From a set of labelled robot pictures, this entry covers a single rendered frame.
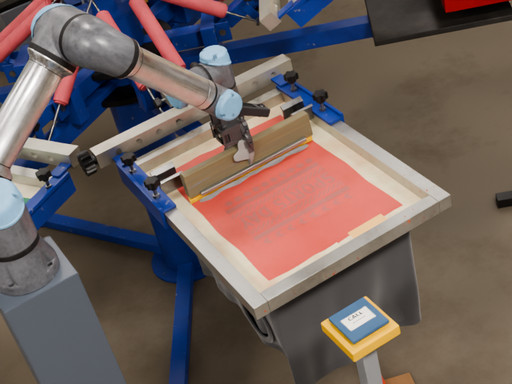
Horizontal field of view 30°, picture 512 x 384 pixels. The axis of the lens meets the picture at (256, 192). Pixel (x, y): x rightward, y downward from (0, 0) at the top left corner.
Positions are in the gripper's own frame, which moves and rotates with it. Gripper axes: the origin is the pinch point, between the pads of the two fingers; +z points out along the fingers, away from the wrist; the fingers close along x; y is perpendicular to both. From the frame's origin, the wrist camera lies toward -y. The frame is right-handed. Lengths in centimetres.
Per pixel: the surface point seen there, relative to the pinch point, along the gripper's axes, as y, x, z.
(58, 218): 34, -155, 95
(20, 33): 29, -100, -16
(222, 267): 27.6, 33.5, 1.7
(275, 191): 0.1, 13.1, 5.0
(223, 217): 16.3, 12.2, 5.1
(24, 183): 54, -47, 5
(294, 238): 6.7, 33.2, 5.1
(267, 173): -2.7, 4.3, 5.0
